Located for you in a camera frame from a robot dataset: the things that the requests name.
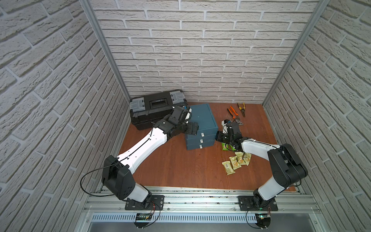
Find teal drawer cabinet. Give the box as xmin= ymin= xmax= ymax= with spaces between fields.
xmin=185 ymin=103 xmax=219 ymax=151

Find teal bottom drawer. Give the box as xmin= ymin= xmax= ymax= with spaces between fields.
xmin=186 ymin=140 xmax=215 ymax=150

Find beige cookie packet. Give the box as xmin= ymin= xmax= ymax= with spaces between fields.
xmin=222 ymin=161 xmax=235 ymax=176
xmin=229 ymin=156 xmax=241 ymax=170
xmin=243 ymin=153 xmax=252 ymax=166
xmin=235 ymin=152 xmax=247 ymax=165

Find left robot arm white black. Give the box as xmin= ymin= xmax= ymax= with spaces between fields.
xmin=89 ymin=119 xmax=199 ymax=203

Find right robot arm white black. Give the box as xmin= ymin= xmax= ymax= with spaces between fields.
xmin=215 ymin=120 xmax=308 ymax=209

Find black plastic toolbox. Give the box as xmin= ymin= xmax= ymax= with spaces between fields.
xmin=130 ymin=90 xmax=186 ymax=131

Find right controller board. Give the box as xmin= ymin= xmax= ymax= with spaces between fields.
xmin=255 ymin=214 xmax=271 ymax=229

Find controller board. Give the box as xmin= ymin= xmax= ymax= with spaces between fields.
xmin=255 ymin=214 xmax=271 ymax=229
xmin=134 ymin=213 xmax=156 ymax=229

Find left controller board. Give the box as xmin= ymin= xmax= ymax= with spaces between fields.
xmin=134 ymin=213 xmax=156 ymax=229

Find right corner aluminium profile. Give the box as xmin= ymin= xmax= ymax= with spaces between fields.
xmin=262 ymin=0 xmax=330 ymax=107

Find corner aluminium profile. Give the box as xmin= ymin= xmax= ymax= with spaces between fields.
xmin=262 ymin=0 xmax=330 ymax=107
xmin=80 ymin=0 xmax=130 ymax=102

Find left corner aluminium profile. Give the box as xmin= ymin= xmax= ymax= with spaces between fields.
xmin=80 ymin=0 xmax=130 ymax=102

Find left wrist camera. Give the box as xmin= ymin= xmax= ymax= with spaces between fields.
xmin=169 ymin=104 xmax=192 ymax=125

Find orange handled pliers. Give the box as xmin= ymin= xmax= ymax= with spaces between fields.
xmin=227 ymin=106 xmax=243 ymax=126

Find yellow handled pliers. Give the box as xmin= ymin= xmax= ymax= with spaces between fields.
xmin=237 ymin=103 xmax=245 ymax=118

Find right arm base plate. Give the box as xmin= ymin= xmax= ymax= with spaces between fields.
xmin=238 ymin=195 xmax=278 ymax=211

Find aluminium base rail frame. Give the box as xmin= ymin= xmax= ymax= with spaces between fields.
xmin=75 ymin=186 xmax=329 ymax=232

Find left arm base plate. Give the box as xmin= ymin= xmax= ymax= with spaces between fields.
xmin=125 ymin=194 xmax=165 ymax=211

